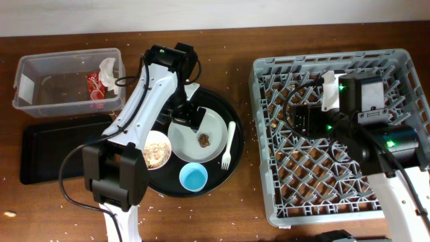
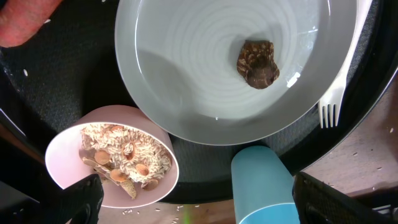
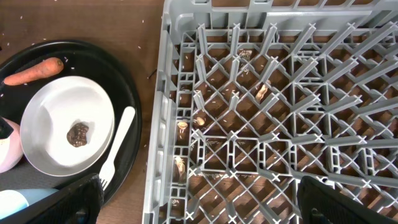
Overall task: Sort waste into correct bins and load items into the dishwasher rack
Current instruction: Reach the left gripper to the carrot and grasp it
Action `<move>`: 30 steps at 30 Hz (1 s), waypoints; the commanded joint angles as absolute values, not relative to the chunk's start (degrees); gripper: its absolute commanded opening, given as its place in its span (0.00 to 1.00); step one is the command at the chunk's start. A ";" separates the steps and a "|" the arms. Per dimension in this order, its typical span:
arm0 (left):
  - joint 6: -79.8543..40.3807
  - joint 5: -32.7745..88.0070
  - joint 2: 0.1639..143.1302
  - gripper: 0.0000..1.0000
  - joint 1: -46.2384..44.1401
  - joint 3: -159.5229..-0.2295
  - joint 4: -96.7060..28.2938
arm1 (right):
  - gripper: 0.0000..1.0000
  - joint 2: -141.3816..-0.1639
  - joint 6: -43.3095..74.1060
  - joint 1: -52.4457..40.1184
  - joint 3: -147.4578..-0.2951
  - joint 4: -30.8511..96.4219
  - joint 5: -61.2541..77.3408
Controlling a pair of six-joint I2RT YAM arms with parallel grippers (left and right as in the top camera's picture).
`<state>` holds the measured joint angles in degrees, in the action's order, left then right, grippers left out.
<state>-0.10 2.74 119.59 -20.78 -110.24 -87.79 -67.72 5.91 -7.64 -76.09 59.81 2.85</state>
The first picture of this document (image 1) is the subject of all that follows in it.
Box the brown food scrap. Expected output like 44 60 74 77
198 134 210 148

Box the grey round plate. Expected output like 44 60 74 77
167 107 228 163

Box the rice and nuts food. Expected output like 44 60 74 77
143 143 171 169

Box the white napkin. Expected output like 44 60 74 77
99 57 119 95

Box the red snack wrapper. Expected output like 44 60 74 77
86 72 105 100

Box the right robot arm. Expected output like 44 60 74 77
283 71 429 241

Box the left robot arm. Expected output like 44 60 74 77
82 43 206 241

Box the grey dishwasher rack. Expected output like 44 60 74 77
249 49 429 229

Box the clear plastic waste bin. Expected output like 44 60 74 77
12 48 126 118

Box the white plastic fork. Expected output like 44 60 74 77
221 121 237 170

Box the light blue cup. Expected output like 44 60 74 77
179 163 208 192

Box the black round tray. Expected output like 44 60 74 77
149 89 245 198

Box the black rectangular tray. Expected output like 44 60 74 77
19 115 112 185

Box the peanut on table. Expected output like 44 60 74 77
4 211 16 217

